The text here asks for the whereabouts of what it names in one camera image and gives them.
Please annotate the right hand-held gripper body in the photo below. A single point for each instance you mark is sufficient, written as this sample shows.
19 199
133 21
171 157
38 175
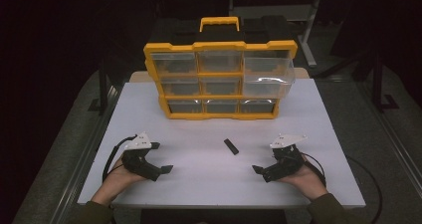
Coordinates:
287 162

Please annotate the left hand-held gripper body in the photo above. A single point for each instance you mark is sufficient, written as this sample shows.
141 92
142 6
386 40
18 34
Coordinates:
139 162

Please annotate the person's right hand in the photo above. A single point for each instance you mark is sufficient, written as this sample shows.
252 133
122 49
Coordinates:
307 180

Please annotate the person's left hand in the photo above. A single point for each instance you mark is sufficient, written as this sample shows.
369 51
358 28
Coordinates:
117 180

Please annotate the small black rectangular stick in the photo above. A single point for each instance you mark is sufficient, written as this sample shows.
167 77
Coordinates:
231 146

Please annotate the clear plastic drawer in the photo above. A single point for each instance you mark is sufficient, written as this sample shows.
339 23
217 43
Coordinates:
268 76

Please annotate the black metal stand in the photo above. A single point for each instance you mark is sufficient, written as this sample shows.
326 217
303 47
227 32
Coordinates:
103 88
378 84

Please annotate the yellow and black drawer organizer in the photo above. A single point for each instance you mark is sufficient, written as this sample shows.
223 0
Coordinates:
219 46

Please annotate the grey metal stand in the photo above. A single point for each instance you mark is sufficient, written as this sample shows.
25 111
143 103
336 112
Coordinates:
310 35

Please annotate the grey metal floor rail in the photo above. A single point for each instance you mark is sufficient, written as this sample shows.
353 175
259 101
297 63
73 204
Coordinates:
394 141
84 157

